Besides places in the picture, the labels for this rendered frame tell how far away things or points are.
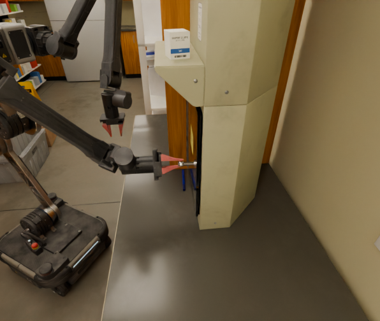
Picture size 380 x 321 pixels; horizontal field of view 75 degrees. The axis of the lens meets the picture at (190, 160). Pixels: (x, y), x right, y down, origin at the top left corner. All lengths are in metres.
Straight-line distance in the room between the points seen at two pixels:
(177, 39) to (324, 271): 0.79
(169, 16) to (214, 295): 0.88
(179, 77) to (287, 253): 0.65
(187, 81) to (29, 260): 1.63
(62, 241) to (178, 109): 1.28
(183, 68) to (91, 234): 1.53
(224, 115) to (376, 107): 0.38
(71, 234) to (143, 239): 1.09
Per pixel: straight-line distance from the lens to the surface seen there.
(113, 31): 1.11
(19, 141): 2.87
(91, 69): 5.81
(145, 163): 0.80
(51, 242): 1.96
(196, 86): 0.61
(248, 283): 0.83
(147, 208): 1.00
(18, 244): 2.09
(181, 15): 0.95
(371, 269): 0.88
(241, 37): 0.60
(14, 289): 2.20
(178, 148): 1.11
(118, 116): 1.14
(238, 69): 0.62
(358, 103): 0.83
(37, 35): 1.40
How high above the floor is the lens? 1.65
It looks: 35 degrees down
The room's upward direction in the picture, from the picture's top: straight up
